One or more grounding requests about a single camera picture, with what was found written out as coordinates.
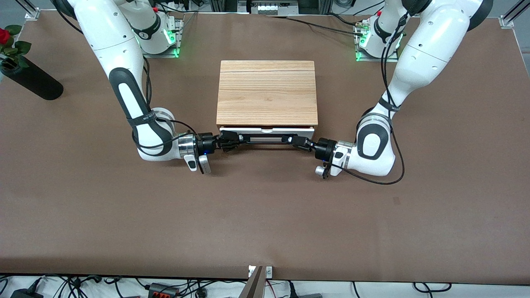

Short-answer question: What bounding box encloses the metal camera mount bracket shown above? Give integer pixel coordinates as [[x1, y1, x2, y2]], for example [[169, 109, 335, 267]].
[[248, 265, 273, 279]]

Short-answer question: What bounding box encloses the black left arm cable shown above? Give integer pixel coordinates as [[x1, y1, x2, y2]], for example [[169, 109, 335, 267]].
[[342, 12, 406, 185]]

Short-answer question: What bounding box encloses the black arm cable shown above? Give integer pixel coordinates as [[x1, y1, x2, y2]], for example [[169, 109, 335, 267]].
[[132, 56, 200, 149], [342, 12, 406, 185]]

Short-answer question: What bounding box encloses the short black table cable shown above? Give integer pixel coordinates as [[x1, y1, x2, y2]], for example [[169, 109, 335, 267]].
[[326, 13, 359, 27]]

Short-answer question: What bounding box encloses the white terminal block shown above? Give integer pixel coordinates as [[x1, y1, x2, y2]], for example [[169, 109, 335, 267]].
[[250, 0, 287, 15]]

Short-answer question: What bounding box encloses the black vase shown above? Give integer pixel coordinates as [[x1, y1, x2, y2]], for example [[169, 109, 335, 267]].
[[0, 60, 64, 101]]

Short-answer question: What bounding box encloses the aluminium frame profile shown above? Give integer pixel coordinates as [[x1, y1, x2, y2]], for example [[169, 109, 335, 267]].
[[209, 0, 250, 13]]

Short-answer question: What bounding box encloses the black box with orange connectors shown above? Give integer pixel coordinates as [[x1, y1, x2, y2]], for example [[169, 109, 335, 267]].
[[148, 283, 179, 298]]

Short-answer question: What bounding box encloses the long black table cable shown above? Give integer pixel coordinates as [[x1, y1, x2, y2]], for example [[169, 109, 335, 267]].
[[265, 15, 365, 38]]

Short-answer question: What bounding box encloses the aluminium corner profile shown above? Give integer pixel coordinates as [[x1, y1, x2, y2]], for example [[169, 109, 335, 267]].
[[24, 0, 41, 20], [499, 0, 530, 29]]

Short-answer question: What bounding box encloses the white drawer with black handle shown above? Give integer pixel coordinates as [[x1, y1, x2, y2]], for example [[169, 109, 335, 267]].
[[219, 125, 316, 146]]

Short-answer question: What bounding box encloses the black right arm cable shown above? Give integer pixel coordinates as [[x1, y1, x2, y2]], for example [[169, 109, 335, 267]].
[[132, 56, 200, 149]]

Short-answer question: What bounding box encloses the black looped floor cable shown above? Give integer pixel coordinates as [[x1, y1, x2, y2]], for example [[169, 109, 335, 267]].
[[413, 282, 452, 293]]

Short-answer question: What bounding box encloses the wooden drawer cabinet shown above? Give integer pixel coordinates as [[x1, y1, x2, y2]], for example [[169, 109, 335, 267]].
[[216, 60, 318, 130]]

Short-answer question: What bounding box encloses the red rose with leaves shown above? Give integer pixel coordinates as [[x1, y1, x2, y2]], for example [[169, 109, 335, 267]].
[[0, 25, 32, 69]]

